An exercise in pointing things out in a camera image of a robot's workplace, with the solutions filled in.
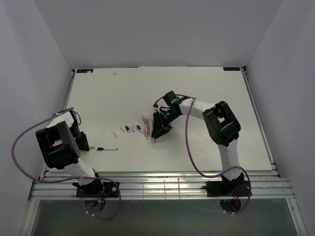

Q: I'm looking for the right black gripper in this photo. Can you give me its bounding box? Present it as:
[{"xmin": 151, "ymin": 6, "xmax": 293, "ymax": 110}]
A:
[{"xmin": 152, "ymin": 109, "xmax": 181, "ymax": 139}]

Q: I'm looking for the grey silver pen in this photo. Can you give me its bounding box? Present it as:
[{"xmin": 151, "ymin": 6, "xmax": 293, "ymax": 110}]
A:
[{"xmin": 146, "ymin": 118, "xmax": 150, "ymax": 140}]

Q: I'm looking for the red pen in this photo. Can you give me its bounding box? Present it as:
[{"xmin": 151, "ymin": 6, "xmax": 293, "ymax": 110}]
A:
[{"xmin": 141, "ymin": 115, "xmax": 147, "ymax": 138}]

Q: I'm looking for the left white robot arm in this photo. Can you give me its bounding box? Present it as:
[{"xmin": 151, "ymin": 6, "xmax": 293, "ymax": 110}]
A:
[{"xmin": 35, "ymin": 110, "xmax": 104, "ymax": 197}]

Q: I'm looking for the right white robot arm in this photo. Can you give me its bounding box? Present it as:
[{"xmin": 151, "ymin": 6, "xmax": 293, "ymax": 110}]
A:
[{"xmin": 151, "ymin": 91, "xmax": 245, "ymax": 196}]

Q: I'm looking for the left blue corner label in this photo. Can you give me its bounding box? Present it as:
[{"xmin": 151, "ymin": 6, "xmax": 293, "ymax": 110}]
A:
[{"xmin": 76, "ymin": 69, "xmax": 94, "ymax": 73}]

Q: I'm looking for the blue corner label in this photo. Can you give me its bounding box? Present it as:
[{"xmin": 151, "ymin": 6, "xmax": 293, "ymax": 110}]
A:
[
  {"xmin": 76, "ymin": 69, "xmax": 94, "ymax": 73},
  {"xmin": 223, "ymin": 67, "xmax": 241, "ymax": 71}
]

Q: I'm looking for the right blue corner label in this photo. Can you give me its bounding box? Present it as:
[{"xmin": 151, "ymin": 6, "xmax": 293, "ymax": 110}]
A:
[{"xmin": 223, "ymin": 67, "xmax": 241, "ymax": 71}]

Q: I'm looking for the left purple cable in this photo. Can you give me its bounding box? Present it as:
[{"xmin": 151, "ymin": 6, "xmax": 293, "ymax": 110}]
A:
[{"xmin": 11, "ymin": 107, "xmax": 122, "ymax": 220}]

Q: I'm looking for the aluminium rail frame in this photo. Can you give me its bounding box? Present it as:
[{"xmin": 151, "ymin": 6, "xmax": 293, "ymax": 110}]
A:
[{"xmin": 29, "ymin": 170, "xmax": 295, "ymax": 200}]

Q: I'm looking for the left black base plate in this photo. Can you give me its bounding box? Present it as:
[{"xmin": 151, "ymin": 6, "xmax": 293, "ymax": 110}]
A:
[{"xmin": 75, "ymin": 182, "xmax": 119, "ymax": 199}]

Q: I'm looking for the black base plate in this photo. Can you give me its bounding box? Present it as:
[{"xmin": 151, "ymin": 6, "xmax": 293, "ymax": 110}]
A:
[
  {"xmin": 75, "ymin": 182, "xmax": 119, "ymax": 199},
  {"xmin": 202, "ymin": 181, "xmax": 252, "ymax": 197}
]

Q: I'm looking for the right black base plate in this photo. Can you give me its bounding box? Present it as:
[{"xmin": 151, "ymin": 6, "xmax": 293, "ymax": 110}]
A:
[{"xmin": 202, "ymin": 181, "xmax": 252, "ymax": 197}]

